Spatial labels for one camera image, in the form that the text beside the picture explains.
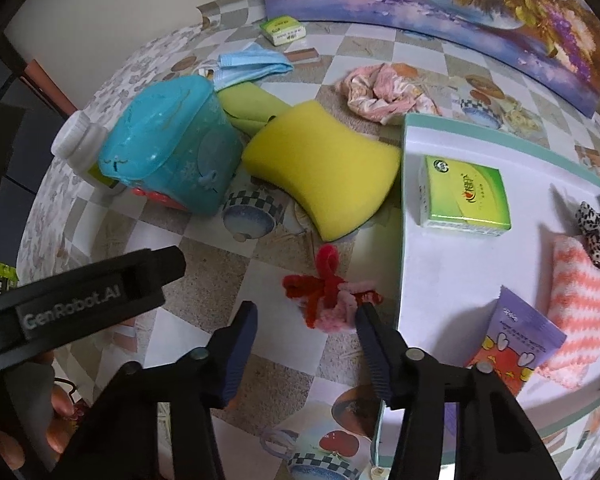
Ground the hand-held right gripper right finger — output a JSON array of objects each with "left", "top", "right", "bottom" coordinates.
[{"left": 355, "top": 304, "right": 563, "bottom": 480}]

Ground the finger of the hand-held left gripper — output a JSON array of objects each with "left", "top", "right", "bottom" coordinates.
[{"left": 125, "top": 245, "right": 186, "bottom": 311}]

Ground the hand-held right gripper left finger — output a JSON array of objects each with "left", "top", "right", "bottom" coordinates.
[{"left": 45, "top": 301, "right": 259, "bottom": 480}]

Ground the red pipe cleaner flower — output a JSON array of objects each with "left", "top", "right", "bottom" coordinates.
[{"left": 282, "top": 246, "right": 385, "bottom": 333}]

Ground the teal tray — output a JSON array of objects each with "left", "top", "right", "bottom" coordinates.
[{"left": 370, "top": 112, "right": 600, "bottom": 468}]

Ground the purple cartoon packet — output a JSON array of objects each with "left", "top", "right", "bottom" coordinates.
[{"left": 445, "top": 285, "right": 567, "bottom": 428}]

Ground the green cloth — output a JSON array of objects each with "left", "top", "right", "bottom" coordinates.
[{"left": 217, "top": 81, "right": 293, "bottom": 137}]

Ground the yellow sponge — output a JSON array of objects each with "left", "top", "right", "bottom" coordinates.
[{"left": 241, "top": 100, "right": 402, "bottom": 243}]

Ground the pink striped cloth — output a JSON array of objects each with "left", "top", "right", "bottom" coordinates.
[{"left": 535, "top": 234, "right": 600, "bottom": 390}]

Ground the blue face mask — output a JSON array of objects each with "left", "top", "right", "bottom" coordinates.
[{"left": 212, "top": 42, "right": 296, "bottom": 92}]

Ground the leopard print scrunchie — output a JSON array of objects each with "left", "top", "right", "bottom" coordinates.
[{"left": 574, "top": 201, "right": 600, "bottom": 281}]

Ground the pink floral scrunchie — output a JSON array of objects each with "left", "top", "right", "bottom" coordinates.
[{"left": 337, "top": 62, "right": 443, "bottom": 126}]

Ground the person's left hand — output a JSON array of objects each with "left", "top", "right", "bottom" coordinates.
[{"left": 0, "top": 357, "right": 88, "bottom": 468}]

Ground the green printed packet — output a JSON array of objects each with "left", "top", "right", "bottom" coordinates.
[{"left": 0, "top": 259, "right": 20, "bottom": 292}]

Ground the red plastic object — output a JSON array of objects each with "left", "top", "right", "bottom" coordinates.
[{"left": 125, "top": 185, "right": 187, "bottom": 212}]

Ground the blue plastic container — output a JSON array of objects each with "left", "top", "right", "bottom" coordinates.
[{"left": 97, "top": 76, "right": 244, "bottom": 217}]

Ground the white bottle green label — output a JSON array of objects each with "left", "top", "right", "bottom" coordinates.
[{"left": 50, "top": 111, "right": 126, "bottom": 196}]

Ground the dark furniture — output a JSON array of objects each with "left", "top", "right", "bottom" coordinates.
[{"left": 0, "top": 30, "right": 81, "bottom": 201}]

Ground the small green tissue pack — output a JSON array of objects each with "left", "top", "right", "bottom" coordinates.
[{"left": 258, "top": 16, "right": 306, "bottom": 46}]

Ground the flower painting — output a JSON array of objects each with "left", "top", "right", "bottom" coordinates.
[{"left": 257, "top": 0, "right": 600, "bottom": 118}]

